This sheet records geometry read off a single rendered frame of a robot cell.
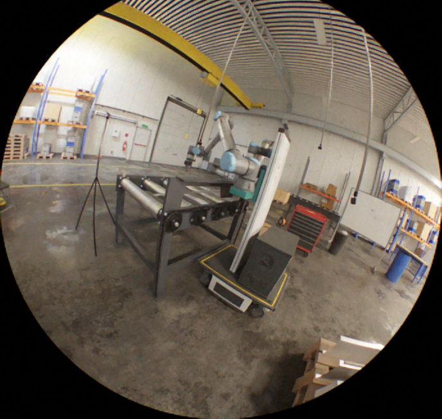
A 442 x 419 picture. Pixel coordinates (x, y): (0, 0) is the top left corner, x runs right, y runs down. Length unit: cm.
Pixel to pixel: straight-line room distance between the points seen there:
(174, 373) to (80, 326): 79
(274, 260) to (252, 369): 99
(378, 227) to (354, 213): 95
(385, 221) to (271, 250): 451
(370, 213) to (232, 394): 515
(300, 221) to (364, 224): 267
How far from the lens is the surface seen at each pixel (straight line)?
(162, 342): 144
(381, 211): 541
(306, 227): 337
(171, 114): 1191
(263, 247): 133
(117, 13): 769
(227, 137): 135
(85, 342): 150
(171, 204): 110
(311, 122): 1163
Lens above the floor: 135
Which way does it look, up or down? 13 degrees down
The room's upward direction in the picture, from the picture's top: 17 degrees clockwise
